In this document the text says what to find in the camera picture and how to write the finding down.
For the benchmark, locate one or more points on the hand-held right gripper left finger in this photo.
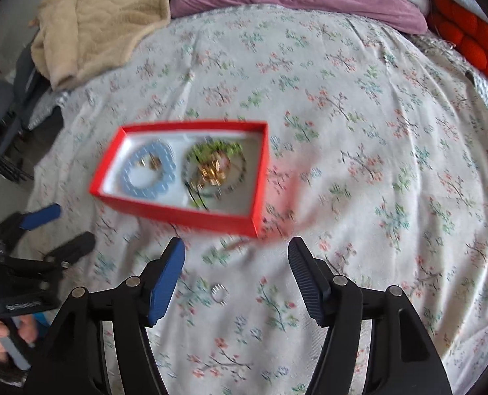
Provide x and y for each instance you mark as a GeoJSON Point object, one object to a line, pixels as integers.
{"type": "Point", "coordinates": [165, 284]}

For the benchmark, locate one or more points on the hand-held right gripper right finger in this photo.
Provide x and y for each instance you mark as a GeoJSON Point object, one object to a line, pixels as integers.
{"type": "Point", "coordinates": [308, 279]}

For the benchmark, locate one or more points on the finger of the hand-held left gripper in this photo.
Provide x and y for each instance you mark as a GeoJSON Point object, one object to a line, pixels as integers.
{"type": "Point", "coordinates": [73, 247]}
{"type": "Point", "coordinates": [42, 215]}

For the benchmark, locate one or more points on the red cardboard box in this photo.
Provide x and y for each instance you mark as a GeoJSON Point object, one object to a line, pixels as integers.
{"type": "Point", "coordinates": [178, 214]}

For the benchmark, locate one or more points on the small gold charm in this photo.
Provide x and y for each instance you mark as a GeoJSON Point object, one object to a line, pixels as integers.
{"type": "Point", "coordinates": [149, 161]}

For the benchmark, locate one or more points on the gold hoop earrings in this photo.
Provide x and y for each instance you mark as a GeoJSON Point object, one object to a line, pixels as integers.
{"type": "Point", "coordinates": [213, 170]}

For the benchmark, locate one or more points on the dark chair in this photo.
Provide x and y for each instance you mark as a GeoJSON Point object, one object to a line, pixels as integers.
{"type": "Point", "coordinates": [5, 111]}

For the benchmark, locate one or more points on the beige quilted blanket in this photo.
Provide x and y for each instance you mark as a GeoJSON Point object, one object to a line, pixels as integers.
{"type": "Point", "coordinates": [100, 20]}

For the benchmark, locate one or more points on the orange plush toy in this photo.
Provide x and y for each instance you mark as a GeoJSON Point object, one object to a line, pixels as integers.
{"type": "Point", "coordinates": [470, 35]}

